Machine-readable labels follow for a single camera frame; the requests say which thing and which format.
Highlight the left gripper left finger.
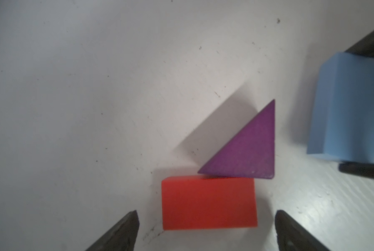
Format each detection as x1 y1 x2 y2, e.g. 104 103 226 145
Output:
86 210 140 251

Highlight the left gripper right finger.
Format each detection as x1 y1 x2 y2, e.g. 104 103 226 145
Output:
275 210 330 251

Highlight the light blue block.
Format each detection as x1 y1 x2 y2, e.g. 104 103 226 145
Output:
307 52 374 163

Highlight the red rectangular block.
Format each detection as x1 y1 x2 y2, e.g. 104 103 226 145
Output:
161 175 258 231

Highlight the purple triangle block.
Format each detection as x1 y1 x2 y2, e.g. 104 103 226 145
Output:
198 100 275 179

